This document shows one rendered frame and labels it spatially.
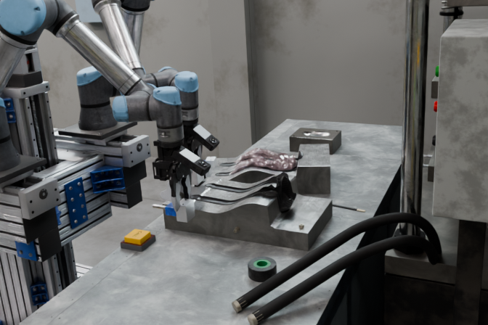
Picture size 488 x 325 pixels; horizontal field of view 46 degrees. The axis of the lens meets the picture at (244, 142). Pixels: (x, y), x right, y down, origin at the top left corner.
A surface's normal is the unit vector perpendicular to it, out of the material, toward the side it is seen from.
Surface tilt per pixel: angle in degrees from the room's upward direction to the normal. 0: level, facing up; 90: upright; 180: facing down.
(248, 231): 90
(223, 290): 0
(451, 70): 90
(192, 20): 90
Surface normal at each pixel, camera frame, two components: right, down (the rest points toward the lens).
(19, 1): -0.01, 0.22
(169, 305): -0.06, -0.95
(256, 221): -0.41, 0.30
